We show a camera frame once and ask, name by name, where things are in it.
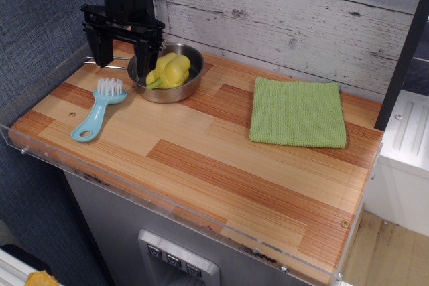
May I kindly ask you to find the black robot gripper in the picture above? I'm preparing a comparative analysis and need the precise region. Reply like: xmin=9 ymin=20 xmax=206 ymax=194
xmin=80 ymin=0 xmax=165 ymax=82

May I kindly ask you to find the yellow toy bell pepper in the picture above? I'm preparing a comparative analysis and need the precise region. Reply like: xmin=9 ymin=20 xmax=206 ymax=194
xmin=146 ymin=52 xmax=190 ymax=90

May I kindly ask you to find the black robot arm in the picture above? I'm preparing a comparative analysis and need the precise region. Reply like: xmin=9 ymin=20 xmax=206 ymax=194
xmin=81 ymin=0 xmax=165 ymax=85

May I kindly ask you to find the green towel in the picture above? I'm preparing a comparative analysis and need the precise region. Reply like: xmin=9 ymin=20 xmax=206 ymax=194
xmin=249 ymin=77 xmax=347 ymax=149

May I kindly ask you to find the light blue dish brush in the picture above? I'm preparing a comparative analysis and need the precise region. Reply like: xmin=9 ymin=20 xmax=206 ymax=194
xmin=70 ymin=78 xmax=127 ymax=142

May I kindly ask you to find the small steel pan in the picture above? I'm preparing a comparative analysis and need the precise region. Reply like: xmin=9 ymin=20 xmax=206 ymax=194
xmin=82 ymin=43 xmax=205 ymax=104

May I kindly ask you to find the grey metal cabinet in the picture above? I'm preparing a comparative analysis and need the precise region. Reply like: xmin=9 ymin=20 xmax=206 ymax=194
xmin=66 ymin=173 xmax=305 ymax=285

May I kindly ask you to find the silver button panel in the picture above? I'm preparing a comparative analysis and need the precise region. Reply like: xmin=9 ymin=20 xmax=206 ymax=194
xmin=138 ymin=229 xmax=221 ymax=285

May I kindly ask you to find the clear acrylic table guard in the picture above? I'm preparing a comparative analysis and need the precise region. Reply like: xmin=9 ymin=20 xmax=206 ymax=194
xmin=0 ymin=14 xmax=385 ymax=286

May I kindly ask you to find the yellow and black object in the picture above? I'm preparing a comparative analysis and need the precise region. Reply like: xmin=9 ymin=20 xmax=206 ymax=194
xmin=0 ymin=271 xmax=60 ymax=286

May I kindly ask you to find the white appliance on right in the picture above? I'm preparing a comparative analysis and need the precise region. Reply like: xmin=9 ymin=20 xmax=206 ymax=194
xmin=363 ymin=90 xmax=428 ymax=236

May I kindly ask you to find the black vertical post right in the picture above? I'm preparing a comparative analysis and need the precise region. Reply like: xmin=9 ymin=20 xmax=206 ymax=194
xmin=374 ymin=0 xmax=428 ymax=131

